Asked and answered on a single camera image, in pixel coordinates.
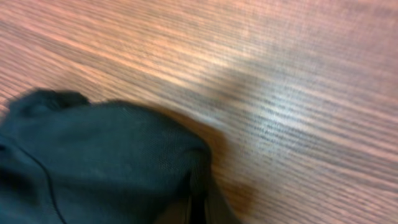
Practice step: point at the black t-shirt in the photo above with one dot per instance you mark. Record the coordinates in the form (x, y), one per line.
(67, 160)

